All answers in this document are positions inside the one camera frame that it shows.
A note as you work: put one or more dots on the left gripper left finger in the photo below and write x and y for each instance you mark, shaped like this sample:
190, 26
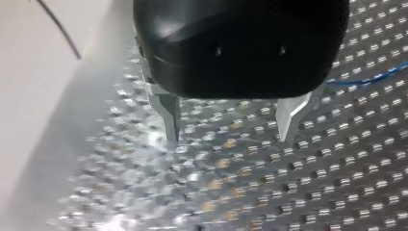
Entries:
169, 112

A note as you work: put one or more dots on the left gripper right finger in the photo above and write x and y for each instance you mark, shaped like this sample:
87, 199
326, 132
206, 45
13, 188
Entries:
287, 117

